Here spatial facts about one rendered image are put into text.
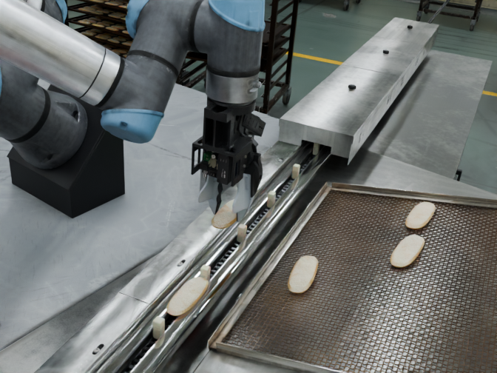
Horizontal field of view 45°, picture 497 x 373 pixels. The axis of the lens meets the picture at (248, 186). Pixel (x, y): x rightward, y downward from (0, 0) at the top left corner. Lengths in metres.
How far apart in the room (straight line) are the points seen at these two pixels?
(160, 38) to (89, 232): 0.45
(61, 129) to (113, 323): 0.42
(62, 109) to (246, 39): 0.47
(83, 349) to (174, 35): 0.44
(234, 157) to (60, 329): 0.36
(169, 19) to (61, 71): 0.17
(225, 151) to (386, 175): 0.65
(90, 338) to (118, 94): 0.33
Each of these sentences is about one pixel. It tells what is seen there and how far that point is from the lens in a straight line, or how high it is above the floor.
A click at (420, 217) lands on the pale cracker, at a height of 0.93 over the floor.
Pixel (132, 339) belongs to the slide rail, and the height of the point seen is 0.85.
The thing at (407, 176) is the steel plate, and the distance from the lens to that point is 1.45.
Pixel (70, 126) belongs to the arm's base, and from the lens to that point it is 1.16.
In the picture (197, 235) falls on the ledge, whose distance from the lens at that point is 1.05.
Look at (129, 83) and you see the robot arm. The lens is 0.80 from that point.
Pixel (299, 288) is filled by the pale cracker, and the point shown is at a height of 0.91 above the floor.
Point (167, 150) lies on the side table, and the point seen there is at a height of 0.82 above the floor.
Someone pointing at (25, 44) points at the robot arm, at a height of 1.24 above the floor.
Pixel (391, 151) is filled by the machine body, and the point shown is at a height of 0.82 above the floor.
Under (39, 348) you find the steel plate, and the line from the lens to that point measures 0.92.
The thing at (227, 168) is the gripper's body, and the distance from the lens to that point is 0.87.
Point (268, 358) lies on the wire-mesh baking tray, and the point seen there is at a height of 0.91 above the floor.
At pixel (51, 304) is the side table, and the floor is 0.82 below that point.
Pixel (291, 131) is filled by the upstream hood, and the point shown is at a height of 0.89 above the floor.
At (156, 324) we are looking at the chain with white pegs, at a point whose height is 0.87.
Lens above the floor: 1.45
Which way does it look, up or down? 29 degrees down
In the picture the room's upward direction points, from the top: 5 degrees clockwise
